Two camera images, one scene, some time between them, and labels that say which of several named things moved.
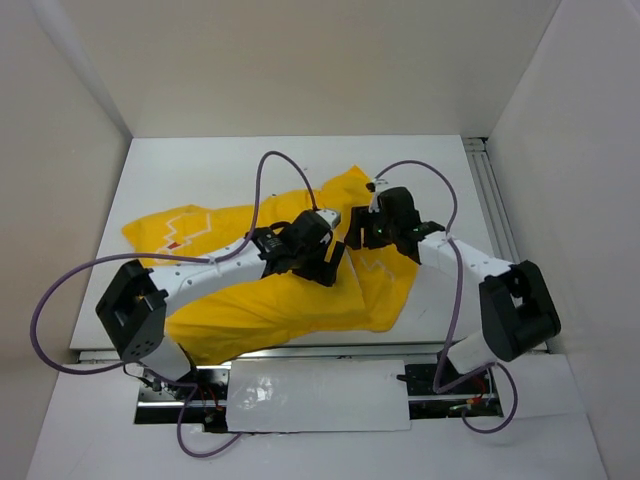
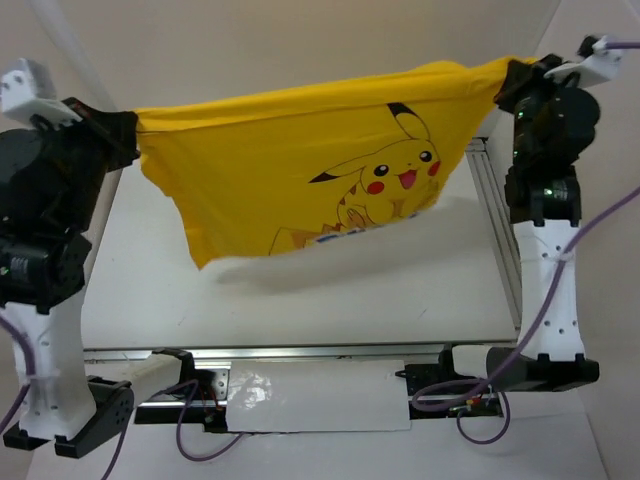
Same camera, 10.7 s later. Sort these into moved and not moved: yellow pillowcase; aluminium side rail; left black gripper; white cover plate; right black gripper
Moved: right black gripper; left black gripper; yellow pillowcase
Not moved: aluminium side rail; white cover plate
